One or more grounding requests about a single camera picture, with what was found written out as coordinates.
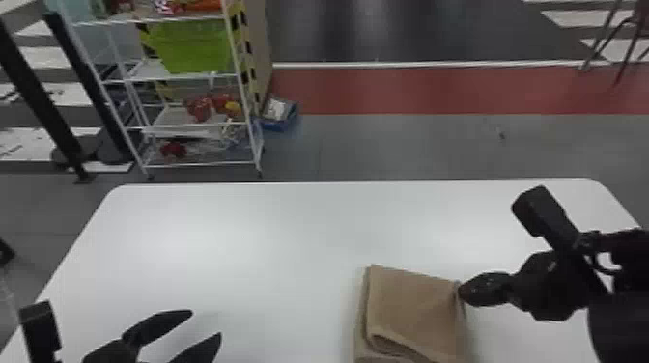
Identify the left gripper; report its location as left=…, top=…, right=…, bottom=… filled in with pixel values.
left=82, top=309, right=223, bottom=363

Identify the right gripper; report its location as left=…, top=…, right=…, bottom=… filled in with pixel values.
left=457, top=250, right=608, bottom=322

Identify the beige towel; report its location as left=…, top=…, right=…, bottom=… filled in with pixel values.
left=353, top=264, right=468, bottom=363

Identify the red snack packet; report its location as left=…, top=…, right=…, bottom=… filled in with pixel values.
left=158, top=140, right=188, bottom=159
left=183, top=94, right=214, bottom=124

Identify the blue basket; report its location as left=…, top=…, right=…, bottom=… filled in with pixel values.
left=260, top=96, right=299, bottom=133

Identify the grey metal chair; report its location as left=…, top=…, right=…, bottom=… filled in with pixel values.
left=578, top=0, right=649, bottom=86

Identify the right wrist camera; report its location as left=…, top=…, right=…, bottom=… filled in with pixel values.
left=511, top=184, right=584, bottom=252

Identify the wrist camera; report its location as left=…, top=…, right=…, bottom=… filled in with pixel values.
left=511, top=184, right=584, bottom=252
left=18, top=300, right=63, bottom=363

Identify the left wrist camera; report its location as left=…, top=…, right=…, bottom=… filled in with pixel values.
left=18, top=300, right=63, bottom=363

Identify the white wire rack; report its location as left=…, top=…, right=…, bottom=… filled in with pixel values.
left=63, top=0, right=266, bottom=180

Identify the yellow black striped post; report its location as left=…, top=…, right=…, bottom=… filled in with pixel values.
left=228, top=0, right=275, bottom=119

